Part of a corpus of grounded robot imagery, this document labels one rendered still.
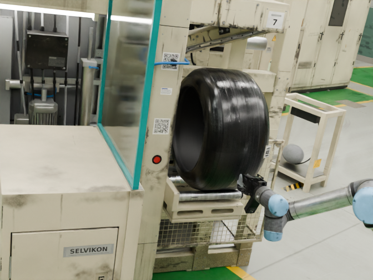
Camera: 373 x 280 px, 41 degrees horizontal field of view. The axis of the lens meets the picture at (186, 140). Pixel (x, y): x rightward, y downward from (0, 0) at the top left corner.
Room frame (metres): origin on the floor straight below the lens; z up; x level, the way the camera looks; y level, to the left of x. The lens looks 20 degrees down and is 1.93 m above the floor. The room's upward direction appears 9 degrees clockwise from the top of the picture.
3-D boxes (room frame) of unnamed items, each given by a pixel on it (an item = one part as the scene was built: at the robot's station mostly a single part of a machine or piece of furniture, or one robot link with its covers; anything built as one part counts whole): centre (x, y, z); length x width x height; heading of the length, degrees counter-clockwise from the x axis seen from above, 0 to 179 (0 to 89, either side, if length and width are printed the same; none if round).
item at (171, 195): (2.19, 0.08, 0.90); 0.40 x 0.03 x 0.10; 23
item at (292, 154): (4.71, -1.12, 0.40); 0.60 x 0.35 x 0.80; 45
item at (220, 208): (2.13, -0.14, 0.83); 0.36 x 0.09 x 0.06; 113
